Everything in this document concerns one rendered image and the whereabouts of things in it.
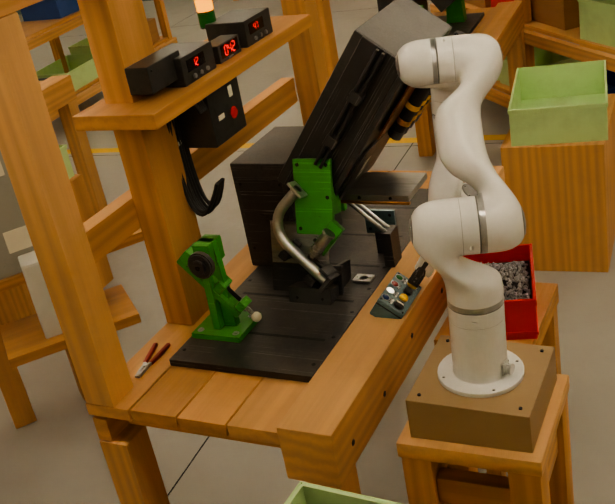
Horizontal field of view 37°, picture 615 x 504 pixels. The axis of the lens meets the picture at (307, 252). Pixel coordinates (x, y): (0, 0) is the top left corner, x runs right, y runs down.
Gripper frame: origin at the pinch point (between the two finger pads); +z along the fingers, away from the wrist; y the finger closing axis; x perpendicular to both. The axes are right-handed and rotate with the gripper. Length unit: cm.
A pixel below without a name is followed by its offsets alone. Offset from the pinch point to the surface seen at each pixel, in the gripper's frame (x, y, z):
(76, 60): 362, 441, 324
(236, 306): 35.4, -26.2, 20.6
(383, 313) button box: 2.1, -12.8, 5.9
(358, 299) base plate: 10.0, -4.8, 13.2
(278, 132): 60, 34, 7
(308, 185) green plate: 38.4, 3.4, -4.0
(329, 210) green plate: 29.7, 1.7, -2.0
